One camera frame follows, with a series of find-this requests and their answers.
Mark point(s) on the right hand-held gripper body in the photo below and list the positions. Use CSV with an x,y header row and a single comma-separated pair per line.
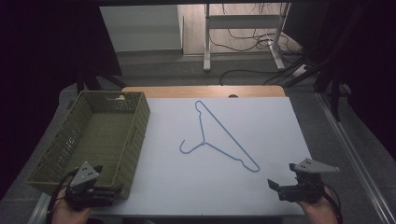
x,y
306,183

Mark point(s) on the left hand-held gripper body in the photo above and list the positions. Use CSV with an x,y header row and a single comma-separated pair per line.
x,y
83,182

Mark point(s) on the olive green plastic basket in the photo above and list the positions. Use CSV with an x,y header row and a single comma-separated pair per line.
x,y
102,137

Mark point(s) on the person's right hand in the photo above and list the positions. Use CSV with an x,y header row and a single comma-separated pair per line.
x,y
317,213

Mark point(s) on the person's left hand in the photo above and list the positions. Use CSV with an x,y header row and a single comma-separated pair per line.
x,y
67,213

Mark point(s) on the white table sheet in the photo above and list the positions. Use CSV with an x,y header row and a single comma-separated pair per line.
x,y
218,186

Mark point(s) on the white power strip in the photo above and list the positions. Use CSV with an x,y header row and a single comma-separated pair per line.
x,y
300,70

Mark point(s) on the black metal stand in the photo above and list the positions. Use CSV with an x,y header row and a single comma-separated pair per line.
x,y
334,77

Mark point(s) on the wooden table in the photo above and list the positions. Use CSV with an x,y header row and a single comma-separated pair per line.
x,y
202,91

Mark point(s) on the aluminium floor rail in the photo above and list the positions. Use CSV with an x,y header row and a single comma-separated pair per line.
x,y
351,146

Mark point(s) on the grey wall panel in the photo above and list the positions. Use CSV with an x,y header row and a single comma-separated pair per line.
x,y
140,28

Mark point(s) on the white metal desk frame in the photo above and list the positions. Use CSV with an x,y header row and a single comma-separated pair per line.
x,y
243,21

